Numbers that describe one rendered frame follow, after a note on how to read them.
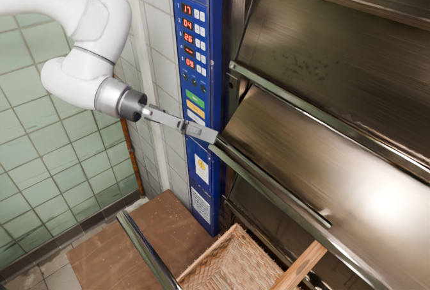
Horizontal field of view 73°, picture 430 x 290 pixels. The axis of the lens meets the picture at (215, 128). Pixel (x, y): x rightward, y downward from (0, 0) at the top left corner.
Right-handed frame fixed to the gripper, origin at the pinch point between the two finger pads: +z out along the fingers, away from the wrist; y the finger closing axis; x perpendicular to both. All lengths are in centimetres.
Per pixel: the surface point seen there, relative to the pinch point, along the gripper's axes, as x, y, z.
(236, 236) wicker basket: 31, 35, 21
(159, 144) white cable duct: 15, 63, -23
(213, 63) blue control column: -16.8, 2.1, -4.3
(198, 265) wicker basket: 44, 30, 12
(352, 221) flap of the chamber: 4.9, -12.4, 33.6
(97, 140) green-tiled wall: 29, 90, -62
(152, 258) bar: 28.1, -9.0, 0.2
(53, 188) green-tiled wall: 61, 86, -74
